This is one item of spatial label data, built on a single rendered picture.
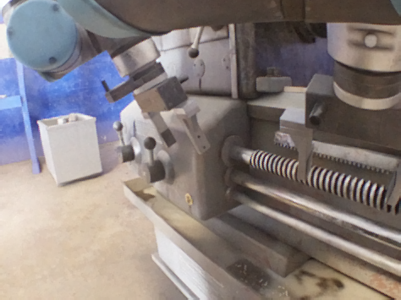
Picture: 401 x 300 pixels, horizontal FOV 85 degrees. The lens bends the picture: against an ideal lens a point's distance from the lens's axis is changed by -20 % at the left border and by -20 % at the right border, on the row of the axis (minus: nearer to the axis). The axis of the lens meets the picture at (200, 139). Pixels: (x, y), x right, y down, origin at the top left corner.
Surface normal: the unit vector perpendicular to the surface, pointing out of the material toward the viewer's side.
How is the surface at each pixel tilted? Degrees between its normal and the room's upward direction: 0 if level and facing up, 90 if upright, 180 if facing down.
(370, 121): 114
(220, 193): 90
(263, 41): 90
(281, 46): 90
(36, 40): 94
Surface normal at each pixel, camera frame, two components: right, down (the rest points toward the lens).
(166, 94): 0.56, 0.07
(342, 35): -0.92, 0.37
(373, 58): -0.48, 0.60
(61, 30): 0.37, 0.29
